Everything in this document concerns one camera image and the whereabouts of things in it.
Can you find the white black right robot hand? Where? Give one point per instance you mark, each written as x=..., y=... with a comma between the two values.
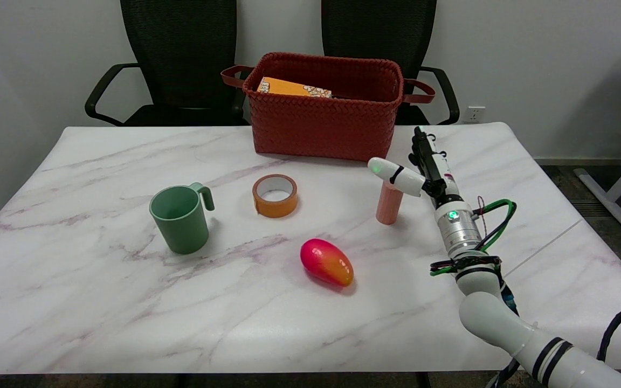
x=432, y=167

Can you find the pale wooden cylinder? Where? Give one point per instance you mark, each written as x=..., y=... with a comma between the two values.
x=388, y=207

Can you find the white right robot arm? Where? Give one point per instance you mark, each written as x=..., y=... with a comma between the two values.
x=496, y=318

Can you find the red woven basket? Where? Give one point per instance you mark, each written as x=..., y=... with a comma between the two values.
x=324, y=126

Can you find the white zip tie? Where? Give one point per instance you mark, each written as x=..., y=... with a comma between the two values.
x=547, y=245

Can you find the red yellow toy mango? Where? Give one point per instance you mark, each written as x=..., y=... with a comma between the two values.
x=326, y=262

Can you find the black mesh office chair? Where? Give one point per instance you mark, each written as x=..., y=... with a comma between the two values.
x=378, y=29
x=181, y=59

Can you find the orange tape roll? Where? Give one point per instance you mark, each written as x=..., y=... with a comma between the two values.
x=275, y=205

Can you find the orange cardboard box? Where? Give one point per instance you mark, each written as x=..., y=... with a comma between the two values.
x=289, y=87

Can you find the green plastic mug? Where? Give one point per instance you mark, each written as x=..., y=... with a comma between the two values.
x=181, y=221

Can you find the white wall outlet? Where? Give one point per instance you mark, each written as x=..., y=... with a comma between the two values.
x=474, y=113

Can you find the white desk frame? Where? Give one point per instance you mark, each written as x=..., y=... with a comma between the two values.
x=620, y=183

